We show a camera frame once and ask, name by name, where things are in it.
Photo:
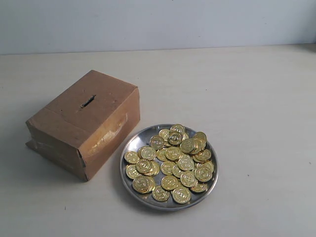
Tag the gold coin bottom left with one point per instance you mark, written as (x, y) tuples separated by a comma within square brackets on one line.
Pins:
[(159, 194)]

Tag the gold coin lower left stack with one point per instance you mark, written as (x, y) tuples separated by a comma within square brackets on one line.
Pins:
[(143, 184)]

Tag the gold coin left centre top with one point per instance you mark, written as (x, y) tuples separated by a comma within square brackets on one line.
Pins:
[(145, 167)]

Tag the gold coin far left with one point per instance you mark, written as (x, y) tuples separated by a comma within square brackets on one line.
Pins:
[(131, 157)]

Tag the gold coin upper left standing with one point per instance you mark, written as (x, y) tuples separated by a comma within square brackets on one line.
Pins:
[(157, 142)]

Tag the round silver metal plate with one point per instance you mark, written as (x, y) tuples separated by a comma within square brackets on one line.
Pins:
[(141, 139)]

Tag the gold coin front bottom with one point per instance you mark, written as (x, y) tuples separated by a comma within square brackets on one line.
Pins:
[(181, 195)]

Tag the gold coin right side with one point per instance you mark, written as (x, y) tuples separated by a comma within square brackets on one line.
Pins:
[(203, 174)]

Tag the gold coin lower centre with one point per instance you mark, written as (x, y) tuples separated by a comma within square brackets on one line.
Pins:
[(169, 182)]

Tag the brown cardboard slotted box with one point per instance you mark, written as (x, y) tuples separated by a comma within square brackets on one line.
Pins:
[(81, 128)]

